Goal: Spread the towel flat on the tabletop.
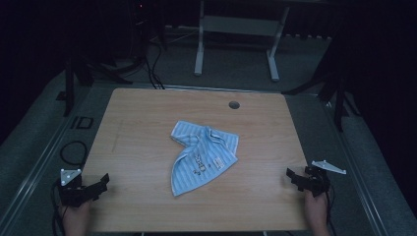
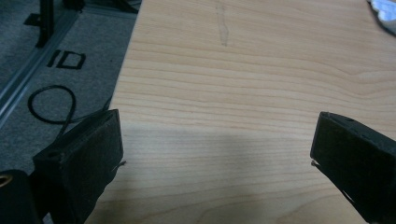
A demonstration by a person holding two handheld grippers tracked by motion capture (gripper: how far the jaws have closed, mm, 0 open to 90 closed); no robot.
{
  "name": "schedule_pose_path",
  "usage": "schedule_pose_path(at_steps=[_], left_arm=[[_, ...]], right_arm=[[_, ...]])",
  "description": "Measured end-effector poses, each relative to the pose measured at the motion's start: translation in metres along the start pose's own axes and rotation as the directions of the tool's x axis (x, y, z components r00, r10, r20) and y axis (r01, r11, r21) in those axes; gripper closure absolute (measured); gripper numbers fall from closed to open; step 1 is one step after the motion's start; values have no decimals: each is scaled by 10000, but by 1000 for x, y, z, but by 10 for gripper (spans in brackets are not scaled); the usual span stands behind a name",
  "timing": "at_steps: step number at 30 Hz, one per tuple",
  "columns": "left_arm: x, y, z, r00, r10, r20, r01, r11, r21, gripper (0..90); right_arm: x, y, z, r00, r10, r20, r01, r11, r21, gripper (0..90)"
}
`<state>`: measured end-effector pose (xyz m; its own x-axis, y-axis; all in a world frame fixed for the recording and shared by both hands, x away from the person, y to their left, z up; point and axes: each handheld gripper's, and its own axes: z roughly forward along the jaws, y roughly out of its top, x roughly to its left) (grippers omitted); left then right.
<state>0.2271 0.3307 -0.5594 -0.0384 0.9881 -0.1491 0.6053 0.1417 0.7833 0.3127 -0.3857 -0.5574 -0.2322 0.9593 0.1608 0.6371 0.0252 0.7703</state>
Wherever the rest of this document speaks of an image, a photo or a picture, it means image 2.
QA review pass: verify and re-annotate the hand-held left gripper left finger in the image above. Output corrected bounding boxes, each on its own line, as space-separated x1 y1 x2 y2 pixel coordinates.
32 108 124 224

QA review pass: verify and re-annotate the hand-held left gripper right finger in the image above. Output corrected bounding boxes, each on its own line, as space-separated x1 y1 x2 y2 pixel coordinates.
309 111 396 224

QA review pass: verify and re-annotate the blue striped cloth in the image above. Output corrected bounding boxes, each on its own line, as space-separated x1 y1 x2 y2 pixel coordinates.
367 0 396 35

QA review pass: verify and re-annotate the black tape floor marking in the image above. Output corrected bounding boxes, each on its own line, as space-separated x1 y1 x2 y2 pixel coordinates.
46 49 87 70

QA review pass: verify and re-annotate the black floor cable loop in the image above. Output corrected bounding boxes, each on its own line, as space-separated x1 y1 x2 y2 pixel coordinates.
27 84 114 138

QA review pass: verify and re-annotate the long metal floor rail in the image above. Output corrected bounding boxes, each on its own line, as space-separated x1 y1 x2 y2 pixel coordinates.
0 8 82 129

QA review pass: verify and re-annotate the black metal stand post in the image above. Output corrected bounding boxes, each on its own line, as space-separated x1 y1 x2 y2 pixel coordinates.
22 0 56 49

